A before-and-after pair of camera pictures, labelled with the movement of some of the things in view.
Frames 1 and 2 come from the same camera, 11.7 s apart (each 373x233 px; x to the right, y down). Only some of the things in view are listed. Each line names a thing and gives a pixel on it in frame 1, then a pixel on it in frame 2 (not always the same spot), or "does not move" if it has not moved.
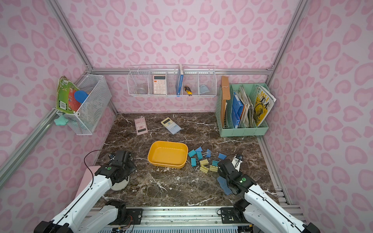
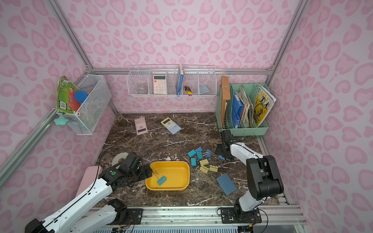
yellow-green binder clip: x=204 y=162 does not move
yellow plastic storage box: x=168 y=154 to x=177 y=174
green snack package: x=66 y=100 does not move
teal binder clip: x=199 y=155 does not move
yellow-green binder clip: x=204 y=169 does not move
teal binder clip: x=214 y=163 to x=161 y=179
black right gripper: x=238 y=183 to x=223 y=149
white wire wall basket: x=199 y=80 does not move
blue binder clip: x=208 y=153 does not move
